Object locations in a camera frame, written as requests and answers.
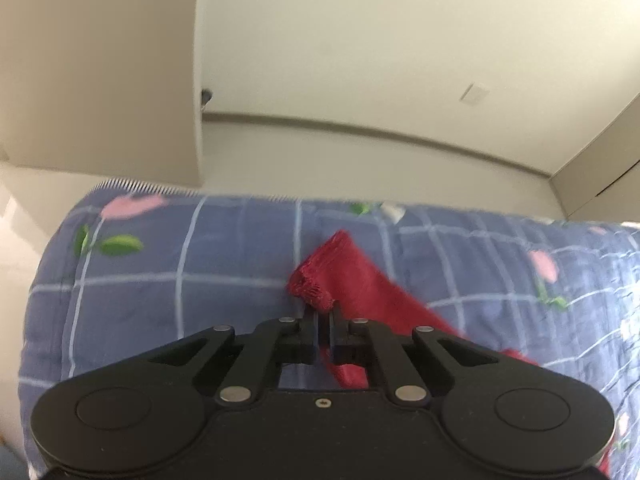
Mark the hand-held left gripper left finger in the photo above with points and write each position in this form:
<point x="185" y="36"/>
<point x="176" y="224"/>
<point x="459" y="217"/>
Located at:
<point x="304" y="342"/>

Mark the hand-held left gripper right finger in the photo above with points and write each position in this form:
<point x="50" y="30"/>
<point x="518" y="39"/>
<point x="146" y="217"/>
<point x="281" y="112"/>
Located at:
<point x="346" y="341"/>

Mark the dark red small garment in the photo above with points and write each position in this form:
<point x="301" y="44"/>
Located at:
<point x="360" y="280"/>

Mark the blue checked floral quilt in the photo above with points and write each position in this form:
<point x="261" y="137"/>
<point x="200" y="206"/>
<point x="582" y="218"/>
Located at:
<point x="190" y="270"/>

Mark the black door stopper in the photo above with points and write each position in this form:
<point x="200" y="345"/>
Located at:
<point x="206" y="95"/>

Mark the beige door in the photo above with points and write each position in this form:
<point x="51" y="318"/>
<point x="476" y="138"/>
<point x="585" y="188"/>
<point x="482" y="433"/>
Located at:
<point x="600" y="175"/>

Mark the beige wardrobe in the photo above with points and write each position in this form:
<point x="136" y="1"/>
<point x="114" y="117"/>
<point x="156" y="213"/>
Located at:
<point x="95" y="65"/>

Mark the white wall socket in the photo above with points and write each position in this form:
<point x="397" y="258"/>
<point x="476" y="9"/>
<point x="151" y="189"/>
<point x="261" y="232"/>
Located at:
<point x="474" y="94"/>

